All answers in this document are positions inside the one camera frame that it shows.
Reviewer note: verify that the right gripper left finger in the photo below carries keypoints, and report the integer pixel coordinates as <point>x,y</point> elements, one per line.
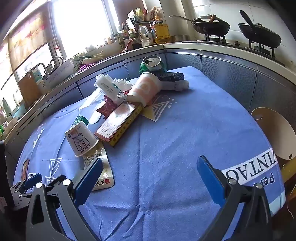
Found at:
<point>42,220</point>

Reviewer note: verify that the maroon foil snack wrapper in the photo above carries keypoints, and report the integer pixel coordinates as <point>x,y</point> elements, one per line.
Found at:
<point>106,107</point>

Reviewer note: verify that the white printed yogurt cup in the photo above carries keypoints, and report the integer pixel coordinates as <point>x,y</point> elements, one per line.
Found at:
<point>81,139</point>

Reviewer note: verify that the pink white paper cup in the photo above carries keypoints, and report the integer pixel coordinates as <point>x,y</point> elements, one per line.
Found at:
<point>145,88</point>

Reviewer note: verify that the yellow cooking oil bottle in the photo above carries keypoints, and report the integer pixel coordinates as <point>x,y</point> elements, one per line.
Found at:
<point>161,31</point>

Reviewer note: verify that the blue printed tablecloth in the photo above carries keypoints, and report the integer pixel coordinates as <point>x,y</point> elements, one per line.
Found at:
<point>158,193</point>

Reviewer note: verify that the wooden cutting board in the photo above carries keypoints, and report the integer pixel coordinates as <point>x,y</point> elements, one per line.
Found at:
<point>29,90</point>

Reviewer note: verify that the green crushed beer can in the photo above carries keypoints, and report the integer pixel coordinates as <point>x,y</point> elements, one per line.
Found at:
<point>152,64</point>

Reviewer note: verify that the black frying pan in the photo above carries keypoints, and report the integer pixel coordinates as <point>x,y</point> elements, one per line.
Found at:
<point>258,33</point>

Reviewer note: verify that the white enamel basin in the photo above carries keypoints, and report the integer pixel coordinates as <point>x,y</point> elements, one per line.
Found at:
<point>59,74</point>

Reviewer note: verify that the chrome sink faucet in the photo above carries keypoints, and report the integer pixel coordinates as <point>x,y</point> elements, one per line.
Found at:
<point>48,69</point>

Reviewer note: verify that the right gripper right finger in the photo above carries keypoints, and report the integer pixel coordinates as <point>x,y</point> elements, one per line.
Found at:
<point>255,218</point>

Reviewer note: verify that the white plastic jug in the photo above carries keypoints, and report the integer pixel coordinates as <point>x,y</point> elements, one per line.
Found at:
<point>145,35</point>

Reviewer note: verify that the dark blue milk carton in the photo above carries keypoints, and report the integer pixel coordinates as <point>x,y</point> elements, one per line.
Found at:
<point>173,81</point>

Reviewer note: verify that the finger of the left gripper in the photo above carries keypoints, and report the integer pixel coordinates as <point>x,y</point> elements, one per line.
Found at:
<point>23,186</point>

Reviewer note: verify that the black wok with spatula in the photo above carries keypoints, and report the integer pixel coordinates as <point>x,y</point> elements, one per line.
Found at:
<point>208,25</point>

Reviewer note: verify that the white plastic bag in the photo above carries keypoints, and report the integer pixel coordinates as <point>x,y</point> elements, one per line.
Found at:
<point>123,84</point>

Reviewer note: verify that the gas stove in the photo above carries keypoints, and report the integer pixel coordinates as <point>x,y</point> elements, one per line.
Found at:
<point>250,46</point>

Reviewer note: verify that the beige round trash bin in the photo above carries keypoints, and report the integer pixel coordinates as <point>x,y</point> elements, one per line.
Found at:
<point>278,131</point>

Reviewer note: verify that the white tissue packet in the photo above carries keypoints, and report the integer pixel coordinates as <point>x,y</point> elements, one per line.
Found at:
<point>105,82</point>

